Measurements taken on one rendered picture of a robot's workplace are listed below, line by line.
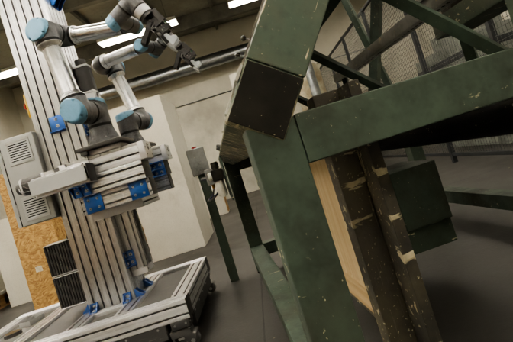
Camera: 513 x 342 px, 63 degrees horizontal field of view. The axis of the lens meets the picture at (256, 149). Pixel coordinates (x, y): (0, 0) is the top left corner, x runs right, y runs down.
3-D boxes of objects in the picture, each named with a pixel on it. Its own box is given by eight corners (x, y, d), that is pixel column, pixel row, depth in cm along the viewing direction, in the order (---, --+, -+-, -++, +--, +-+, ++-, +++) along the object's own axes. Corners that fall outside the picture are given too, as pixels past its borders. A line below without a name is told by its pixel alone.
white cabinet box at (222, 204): (200, 219, 767) (188, 182, 769) (230, 209, 768) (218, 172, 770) (196, 222, 722) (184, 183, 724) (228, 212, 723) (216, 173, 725)
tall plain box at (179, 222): (169, 245, 545) (130, 118, 549) (213, 231, 546) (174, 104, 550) (153, 262, 455) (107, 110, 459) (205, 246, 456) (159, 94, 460)
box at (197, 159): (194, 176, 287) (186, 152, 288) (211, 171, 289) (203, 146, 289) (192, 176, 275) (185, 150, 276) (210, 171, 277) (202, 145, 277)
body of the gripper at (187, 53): (196, 53, 251) (182, 39, 252) (186, 63, 251) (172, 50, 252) (198, 56, 259) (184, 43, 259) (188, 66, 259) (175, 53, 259)
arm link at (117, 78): (130, 134, 266) (93, 63, 272) (146, 133, 279) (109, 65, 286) (143, 124, 261) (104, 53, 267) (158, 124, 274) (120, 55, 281)
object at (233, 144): (232, 165, 291) (217, 160, 290) (237, 149, 292) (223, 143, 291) (285, 142, 72) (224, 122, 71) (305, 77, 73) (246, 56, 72)
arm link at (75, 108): (104, 117, 202) (59, 18, 204) (85, 117, 187) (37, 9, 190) (84, 128, 204) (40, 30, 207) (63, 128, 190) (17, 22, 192)
